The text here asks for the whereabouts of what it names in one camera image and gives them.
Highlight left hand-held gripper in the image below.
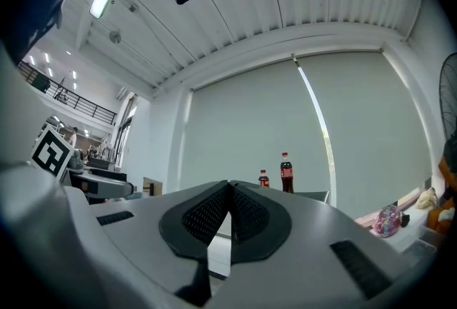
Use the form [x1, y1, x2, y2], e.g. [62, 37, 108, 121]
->
[30, 124, 135, 205]

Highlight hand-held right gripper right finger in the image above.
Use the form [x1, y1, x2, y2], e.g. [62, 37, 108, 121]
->
[230, 179, 410, 301]

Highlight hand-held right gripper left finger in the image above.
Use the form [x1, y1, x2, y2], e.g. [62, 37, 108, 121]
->
[91, 179, 230, 307]

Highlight window with grey frame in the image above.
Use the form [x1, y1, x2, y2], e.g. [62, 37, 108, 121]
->
[113, 93, 139, 171]

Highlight brown cardboard sheet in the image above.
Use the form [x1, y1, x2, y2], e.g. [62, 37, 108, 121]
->
[142, 177, 164, 197]

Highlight large cola bottle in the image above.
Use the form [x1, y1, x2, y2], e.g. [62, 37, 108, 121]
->
[280, 152, 295, 194]

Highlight black mezzanine railing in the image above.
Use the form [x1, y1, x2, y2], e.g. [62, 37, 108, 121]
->
[17, 60, 118, 126]

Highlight clear plastic storage bin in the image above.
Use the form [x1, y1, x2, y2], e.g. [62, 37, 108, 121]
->
[398, 238, 438, 262]
[417, 225, 447, 248]

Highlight cream cloth bundle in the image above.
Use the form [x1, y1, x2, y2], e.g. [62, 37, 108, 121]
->
[413, 187, 438, 211]

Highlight narrow grey roller blind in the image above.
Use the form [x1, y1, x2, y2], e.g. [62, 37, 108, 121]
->
[298, 50, 435, 219]

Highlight wide grey roller blind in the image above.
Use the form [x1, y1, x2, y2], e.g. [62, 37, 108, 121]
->
[178, 58, 333, 208]

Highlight white plush toy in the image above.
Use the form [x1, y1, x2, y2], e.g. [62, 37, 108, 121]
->
[438, 207, 456, 223]

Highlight black backpack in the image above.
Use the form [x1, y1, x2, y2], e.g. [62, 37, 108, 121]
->
[443, 132, 457, 173]

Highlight person's black shirt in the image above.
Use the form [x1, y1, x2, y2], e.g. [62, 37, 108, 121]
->
[0, 0, 124, 66]

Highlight black pedestal fan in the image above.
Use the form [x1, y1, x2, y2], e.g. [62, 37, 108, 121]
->
[438, 52, 457, 173]

